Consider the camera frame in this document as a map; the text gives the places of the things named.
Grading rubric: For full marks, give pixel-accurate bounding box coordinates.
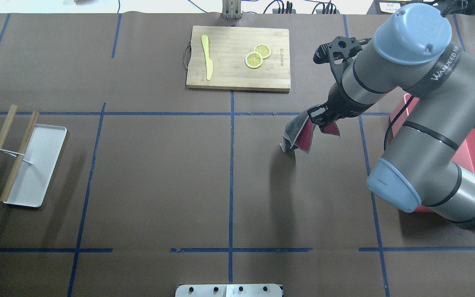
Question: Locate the lemon slice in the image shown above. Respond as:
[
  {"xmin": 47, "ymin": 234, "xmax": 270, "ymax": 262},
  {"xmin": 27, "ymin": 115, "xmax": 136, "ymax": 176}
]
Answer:
[
  {"xmin": 244, "ymin": 51, "xmax": 264, "ymax": 69},
  {"xmin": 253, "ymin": 43, "xmax": 272, "ymax": 59}
]

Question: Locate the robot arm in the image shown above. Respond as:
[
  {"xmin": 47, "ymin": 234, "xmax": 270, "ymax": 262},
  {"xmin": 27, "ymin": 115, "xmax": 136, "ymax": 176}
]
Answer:
[{"xmin": 308, "ymin": 2, "xmax": 475, "ymax": 233}]

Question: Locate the grey and pink cloth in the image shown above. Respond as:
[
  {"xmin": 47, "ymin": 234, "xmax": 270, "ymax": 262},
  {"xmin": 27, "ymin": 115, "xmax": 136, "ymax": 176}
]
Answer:
[{"xmin": 279, "ymin": 113, "xmax": 341, "ymax": 154}]

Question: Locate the lemon slice front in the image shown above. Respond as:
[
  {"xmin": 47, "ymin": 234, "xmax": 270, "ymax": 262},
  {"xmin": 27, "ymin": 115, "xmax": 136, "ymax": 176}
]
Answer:
[{"xmin": 244, "ymin": 51, "xmax": 264, "ymax": 69}]

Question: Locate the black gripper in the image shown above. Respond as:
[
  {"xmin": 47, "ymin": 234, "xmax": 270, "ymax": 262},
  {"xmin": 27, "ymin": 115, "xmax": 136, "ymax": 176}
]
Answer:
[{"xmin": 307, "ymin": 83, "xmax": 373, "ymax": 126}]

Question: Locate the yellow plastic knife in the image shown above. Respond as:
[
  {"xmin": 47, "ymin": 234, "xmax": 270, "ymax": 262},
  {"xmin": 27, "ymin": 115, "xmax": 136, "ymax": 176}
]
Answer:
[{"xmin": 200, "ymin": 35, "xmax": 214, "ymax": 81}]

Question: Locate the right wooden rack rod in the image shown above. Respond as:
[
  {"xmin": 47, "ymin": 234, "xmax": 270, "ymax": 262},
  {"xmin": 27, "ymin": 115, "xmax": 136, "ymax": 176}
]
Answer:
[{"xmin": 0, "ymin": 111, "xmax": 40, "ymax": 202}]

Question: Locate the bamboo cutting board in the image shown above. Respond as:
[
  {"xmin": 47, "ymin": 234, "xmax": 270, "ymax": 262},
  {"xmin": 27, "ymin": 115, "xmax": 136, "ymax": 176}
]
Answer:
[{"xmin": 186, "ymin": 25, "xmax": 292, "ymax": 92}]

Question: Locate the white metal tray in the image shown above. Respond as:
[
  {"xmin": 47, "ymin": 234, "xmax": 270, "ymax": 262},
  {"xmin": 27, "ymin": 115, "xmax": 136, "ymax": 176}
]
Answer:
[{"xmin": 4, "ymin": 124, "xmax": 67, "ymax": 207}]

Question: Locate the white mounting base plate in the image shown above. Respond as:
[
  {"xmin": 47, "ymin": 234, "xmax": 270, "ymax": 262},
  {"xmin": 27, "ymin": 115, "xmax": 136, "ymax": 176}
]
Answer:
[{"xmin": 175, "ymin": 283, "xmax": 284, "ymax": 297}]

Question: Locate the aluminium frame post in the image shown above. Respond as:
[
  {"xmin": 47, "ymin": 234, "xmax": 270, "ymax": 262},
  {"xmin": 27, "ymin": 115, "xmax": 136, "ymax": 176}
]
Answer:
[{"xmin": 222, "ymin": 0, "xmax": 243, "ymax": 19}]

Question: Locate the lemon slice back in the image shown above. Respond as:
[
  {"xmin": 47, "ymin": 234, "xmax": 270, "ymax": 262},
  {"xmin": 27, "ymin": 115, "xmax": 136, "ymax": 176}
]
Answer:
[{"xmin": 253, "ymin": 43, "xmax": 272, "ymax": 59}]

